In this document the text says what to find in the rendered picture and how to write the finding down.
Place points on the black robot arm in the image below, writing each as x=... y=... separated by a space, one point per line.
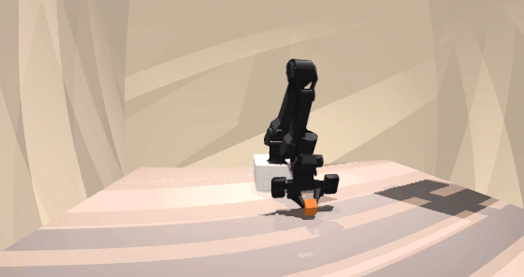
x=298 y=143

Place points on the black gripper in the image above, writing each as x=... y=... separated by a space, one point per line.
x=304 y=182

